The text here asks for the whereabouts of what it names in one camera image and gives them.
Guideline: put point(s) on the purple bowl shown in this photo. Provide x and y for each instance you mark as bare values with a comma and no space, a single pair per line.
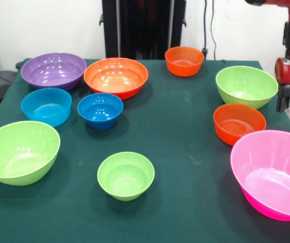
53,73

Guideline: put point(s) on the light blue translucent bowl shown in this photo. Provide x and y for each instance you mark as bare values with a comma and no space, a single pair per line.
46,108

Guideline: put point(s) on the small green bowl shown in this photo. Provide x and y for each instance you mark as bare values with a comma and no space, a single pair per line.
125,177

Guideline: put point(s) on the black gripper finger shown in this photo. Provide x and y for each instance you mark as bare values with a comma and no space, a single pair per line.
281,101

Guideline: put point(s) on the large orange bowl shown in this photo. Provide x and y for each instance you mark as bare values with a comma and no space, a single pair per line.
115,78

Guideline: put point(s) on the small translucent orange bowl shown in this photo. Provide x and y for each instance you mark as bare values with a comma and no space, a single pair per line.
235,124
185,63

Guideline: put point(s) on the small dark blue bowl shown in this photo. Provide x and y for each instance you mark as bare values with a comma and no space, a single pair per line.
100,111

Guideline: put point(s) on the dark green table cloth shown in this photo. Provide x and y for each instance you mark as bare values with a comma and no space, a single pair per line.
172,126

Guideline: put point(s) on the large green bowl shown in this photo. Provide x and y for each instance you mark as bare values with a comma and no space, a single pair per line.
20,152
246,86

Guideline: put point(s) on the large pink bowl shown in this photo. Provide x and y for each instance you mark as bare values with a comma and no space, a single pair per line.
268,172

